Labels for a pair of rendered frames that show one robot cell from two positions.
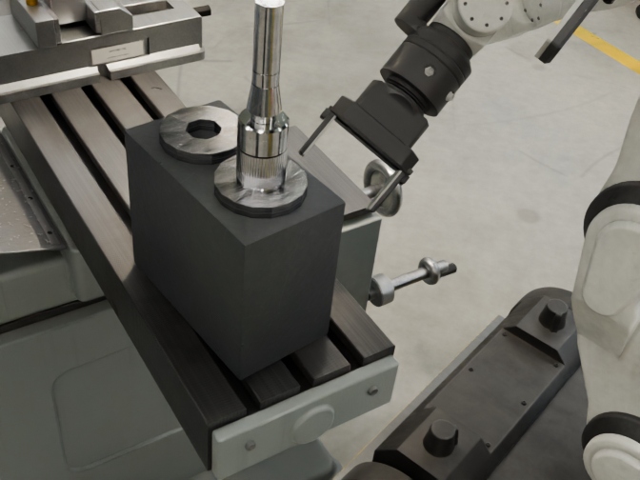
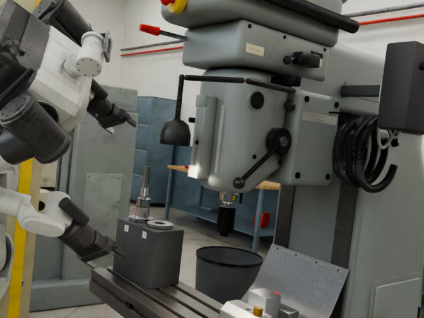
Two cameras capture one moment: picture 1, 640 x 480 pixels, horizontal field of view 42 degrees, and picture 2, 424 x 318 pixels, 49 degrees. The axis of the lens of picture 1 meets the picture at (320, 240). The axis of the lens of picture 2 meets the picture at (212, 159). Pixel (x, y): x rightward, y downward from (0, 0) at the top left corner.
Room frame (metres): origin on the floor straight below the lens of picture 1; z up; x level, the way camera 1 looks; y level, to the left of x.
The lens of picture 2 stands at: (2.28, 0.20, 1.45)
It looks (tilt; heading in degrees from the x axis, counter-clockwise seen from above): 3 degrees down; 177
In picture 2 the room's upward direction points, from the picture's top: 6 degrees clockwise
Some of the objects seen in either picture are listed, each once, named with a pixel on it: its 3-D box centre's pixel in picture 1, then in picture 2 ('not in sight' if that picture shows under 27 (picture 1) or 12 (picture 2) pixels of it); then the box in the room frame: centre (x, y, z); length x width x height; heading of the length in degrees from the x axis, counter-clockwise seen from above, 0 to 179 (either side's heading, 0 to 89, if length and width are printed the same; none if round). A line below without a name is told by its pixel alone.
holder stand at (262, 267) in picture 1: (230, 230); (147, 248); (0.68, 0.10, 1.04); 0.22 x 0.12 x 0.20; 43
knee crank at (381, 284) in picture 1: (412, 277); not in sight; (1.21, -0.19, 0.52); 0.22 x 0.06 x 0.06; 126
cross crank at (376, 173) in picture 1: (368, 192); not in sight; (1.31, -0.08, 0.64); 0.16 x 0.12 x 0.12; 126
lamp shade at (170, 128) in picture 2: not in sight; (175, 132); (1.16, 0.17, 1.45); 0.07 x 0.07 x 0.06
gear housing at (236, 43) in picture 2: not in sight; (256, 55); (0.99, 0.36, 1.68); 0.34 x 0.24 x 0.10; 126
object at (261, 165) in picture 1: (261, 152); (142, 209); (0.64, 0.06, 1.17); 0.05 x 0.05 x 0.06
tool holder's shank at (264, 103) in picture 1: (266, 61); (145, 182); (0.64, 0.06, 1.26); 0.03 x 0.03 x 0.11
